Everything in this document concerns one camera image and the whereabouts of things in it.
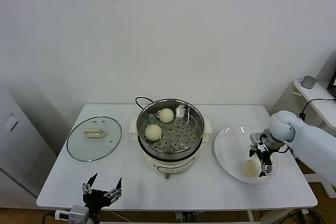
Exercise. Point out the stainless steel steamer basket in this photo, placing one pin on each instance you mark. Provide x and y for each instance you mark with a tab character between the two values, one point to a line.
189	129

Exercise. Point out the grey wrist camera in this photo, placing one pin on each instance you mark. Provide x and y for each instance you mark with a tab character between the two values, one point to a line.
80	213
256	139

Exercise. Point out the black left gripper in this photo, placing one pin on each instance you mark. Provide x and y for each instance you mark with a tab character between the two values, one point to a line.
97	200

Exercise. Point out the round glass pot lid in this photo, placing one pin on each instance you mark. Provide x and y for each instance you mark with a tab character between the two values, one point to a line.
78	145

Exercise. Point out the white side desk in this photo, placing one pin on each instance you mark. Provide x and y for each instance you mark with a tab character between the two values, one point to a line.
320	108

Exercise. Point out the cream electric cooker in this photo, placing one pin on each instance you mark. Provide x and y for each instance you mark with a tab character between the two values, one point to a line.
170	166

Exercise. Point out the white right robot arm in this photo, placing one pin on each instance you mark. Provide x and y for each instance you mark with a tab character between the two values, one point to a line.
309	142

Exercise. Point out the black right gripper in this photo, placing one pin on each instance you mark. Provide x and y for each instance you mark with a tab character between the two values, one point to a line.
263	153

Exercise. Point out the white floor stand base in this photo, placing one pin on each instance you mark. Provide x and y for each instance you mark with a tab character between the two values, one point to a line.
322	182

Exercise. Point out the black framed monitor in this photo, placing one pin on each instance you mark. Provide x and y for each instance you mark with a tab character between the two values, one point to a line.
333	81

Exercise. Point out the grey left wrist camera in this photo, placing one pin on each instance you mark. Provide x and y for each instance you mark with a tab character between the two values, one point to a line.
80	213

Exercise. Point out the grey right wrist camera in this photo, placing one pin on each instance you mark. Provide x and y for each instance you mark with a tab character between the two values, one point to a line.
256	139

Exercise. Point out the white round plate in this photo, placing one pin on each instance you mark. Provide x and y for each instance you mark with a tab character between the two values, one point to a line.
231	153

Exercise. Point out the white table frame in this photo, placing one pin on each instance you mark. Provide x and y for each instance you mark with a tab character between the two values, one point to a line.
250	216

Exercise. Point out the white grey cabinet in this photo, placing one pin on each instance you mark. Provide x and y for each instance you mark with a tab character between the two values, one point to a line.
15	142

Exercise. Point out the white steamed baozi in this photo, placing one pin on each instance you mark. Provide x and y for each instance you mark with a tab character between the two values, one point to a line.
166	115
250	168
153	132

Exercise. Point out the grey round speaker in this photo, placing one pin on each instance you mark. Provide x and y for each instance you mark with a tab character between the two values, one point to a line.
308	82

